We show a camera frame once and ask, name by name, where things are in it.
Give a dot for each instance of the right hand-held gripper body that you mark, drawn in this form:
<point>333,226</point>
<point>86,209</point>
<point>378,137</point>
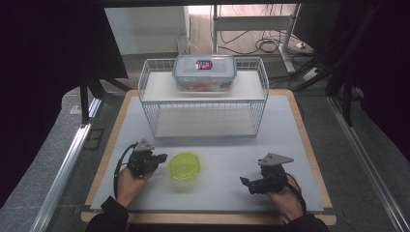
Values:
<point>274,174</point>

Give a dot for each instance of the person's right hand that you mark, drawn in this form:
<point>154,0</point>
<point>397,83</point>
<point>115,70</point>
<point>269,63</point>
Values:
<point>286,201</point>

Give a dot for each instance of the white cabinet panel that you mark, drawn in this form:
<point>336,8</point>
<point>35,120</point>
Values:
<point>145,30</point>

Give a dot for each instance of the white power strip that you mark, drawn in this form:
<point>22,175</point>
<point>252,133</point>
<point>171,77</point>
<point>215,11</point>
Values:
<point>311,74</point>

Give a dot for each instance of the aluminium rail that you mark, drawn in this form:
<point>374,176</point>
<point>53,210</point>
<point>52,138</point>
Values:
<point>367,161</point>
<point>64,174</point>

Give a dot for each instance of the white metal desk frame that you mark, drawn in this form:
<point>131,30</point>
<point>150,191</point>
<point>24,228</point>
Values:
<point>251,22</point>

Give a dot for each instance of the black metal stand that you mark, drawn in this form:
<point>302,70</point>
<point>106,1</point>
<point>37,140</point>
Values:
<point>347,100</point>
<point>85,96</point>

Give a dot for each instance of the black curtain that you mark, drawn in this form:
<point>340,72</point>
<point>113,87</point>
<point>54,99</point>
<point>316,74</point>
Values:
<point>38,80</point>
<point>383,64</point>

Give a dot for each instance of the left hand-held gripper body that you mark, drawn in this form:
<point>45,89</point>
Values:
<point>140,158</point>

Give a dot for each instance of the person's left hand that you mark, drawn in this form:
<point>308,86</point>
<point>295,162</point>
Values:
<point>129,188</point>

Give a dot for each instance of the clear lidded food container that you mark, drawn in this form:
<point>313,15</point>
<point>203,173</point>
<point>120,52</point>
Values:
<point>193,75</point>

